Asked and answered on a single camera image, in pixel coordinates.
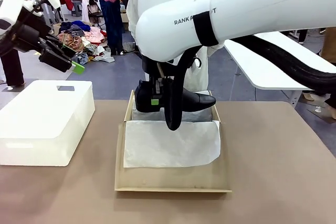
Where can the bystander legs in dark trousers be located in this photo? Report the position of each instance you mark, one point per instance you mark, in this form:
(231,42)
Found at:
(11,69)

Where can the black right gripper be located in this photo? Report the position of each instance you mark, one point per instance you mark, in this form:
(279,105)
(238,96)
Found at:
(152,69)

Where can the black leather buckle shoe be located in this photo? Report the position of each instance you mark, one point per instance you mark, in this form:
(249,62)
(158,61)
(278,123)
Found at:
(194,100)

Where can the white rectangular storage box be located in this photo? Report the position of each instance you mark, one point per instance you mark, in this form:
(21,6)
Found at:
(44,119)

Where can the person in grey sweatshirt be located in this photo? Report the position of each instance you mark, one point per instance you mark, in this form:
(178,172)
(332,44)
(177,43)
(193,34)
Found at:
(132,6)

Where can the white tissue paper sheet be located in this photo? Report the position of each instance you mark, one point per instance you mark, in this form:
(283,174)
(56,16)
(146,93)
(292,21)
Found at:
(168,145)

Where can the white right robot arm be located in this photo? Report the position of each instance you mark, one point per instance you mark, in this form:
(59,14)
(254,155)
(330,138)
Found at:
(236,6)

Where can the white background table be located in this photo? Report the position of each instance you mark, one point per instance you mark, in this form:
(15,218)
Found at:
(262,66)

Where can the brown cardboard shoe box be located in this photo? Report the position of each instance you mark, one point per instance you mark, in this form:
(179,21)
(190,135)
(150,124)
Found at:
(170,179)

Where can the pile of colourful clothes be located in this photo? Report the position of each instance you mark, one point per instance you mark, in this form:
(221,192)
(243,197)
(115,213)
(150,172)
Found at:
(78,40)

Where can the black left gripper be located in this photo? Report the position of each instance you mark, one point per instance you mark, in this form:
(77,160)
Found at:
(27,39)

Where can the folding chair with clothes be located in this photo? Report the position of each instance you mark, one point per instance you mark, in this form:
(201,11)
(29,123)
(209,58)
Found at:
(93,9)

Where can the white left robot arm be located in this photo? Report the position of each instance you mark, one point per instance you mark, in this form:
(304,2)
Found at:
(10,6)

